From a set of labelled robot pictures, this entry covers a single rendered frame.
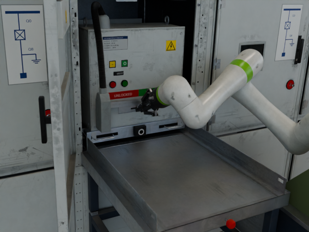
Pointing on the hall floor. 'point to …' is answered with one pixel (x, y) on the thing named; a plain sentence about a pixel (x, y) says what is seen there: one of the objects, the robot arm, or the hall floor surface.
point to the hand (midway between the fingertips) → (141, 108)
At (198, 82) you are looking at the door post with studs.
